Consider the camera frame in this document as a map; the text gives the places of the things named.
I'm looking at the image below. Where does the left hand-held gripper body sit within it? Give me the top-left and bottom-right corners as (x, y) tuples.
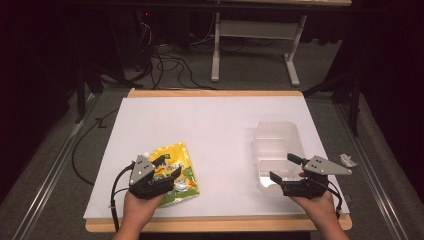
(128, 154), (175, 201)

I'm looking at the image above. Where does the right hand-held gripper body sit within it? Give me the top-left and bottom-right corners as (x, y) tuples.
(281, 155), (353, 200)

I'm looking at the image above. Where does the yellow snack bag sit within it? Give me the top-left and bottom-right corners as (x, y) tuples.
(147, 141), (201, 208)

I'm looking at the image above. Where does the clear plastic container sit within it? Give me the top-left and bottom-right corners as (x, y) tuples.
(254, 121), (307, 194)

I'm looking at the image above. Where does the person's left hand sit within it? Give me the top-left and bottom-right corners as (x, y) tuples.
(122, 192), (166, 228)

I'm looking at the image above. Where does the person's right hand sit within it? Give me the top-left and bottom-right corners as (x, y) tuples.
(289, 191), (338, 231)

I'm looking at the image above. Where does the crumpled white paper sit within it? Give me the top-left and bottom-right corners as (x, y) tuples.
(339, 152), (359, 168)

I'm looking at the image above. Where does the black metal stand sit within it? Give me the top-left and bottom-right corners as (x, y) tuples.
(73, 62), (105, 125)
(302, 71), (363, 138)

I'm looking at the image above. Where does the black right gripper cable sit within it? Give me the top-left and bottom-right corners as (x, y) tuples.
(319, 180), (344, 215)

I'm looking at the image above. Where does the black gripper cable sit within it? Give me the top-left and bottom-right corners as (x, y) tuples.
(319, 180), (344, 215)
(110, 162), (135, 233)

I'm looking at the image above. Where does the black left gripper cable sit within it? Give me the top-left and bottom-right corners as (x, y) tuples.
(110, 162), (135, 233)

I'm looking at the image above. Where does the metal floor rail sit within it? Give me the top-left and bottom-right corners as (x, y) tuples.
(334, 103), (409, 240)
(12, 93), (98, 240)

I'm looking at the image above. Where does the black floor cable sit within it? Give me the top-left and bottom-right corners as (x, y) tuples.
(71, 107), (120, 187)

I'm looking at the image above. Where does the tangle of black cables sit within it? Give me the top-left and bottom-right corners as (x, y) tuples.
(131, 19), (219, 92)

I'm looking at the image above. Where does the white metal table frame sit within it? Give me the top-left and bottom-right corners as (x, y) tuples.
(210, 11), (308, 88)

